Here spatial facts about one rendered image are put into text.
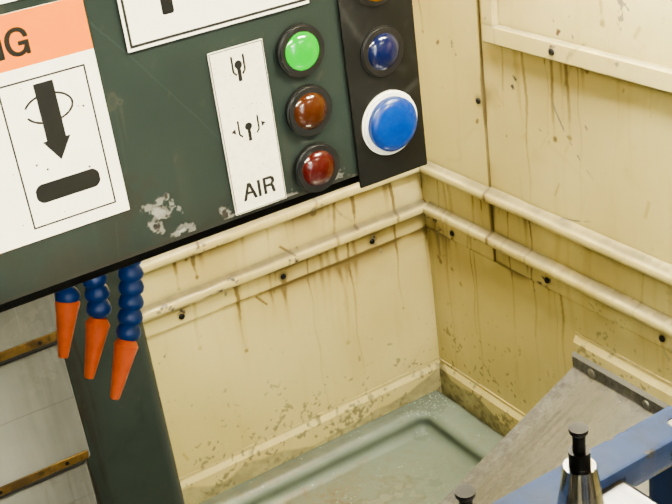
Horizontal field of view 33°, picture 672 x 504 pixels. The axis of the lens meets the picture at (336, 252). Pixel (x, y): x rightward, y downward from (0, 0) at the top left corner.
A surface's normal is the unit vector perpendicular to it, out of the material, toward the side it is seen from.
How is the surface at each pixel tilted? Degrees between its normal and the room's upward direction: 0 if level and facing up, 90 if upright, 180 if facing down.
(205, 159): 90
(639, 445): 0
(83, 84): 90
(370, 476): 0
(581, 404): 24
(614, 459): 0
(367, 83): 90
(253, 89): 90
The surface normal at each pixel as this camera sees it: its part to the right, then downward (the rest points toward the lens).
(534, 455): -0.46, -0.67
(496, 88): -0.84, 0.33
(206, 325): 0.53, 0.32
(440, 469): -0.12, -0.89
